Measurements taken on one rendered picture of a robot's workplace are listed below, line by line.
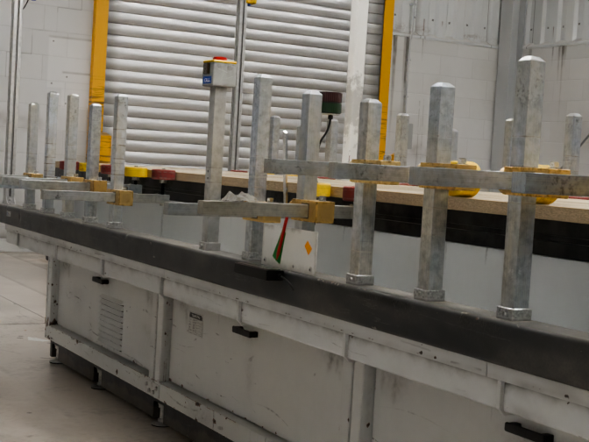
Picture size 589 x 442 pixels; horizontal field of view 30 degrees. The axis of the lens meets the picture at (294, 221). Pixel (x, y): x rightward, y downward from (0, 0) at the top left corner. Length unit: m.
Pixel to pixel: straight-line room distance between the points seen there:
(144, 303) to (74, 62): 6.53
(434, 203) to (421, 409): 0.64
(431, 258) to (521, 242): 0.26
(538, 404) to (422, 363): 0.34
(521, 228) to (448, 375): 0.36
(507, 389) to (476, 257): 0.44
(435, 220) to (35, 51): 8.41
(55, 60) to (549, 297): 8.52
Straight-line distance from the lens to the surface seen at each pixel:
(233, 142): 5.35
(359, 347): 2.42
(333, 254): 2.86
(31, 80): 10.34
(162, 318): 3.87
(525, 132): 1.96
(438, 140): 2.15
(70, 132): 4.18
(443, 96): 2.16
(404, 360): 2.28
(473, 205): 2.38
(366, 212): 2.37
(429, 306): 2.13
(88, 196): 3.64
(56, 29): 10.44
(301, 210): 2.53
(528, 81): 1.97
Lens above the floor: 0.95
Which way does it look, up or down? 3 degrees down
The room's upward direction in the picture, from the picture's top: 3 degrees clockwise
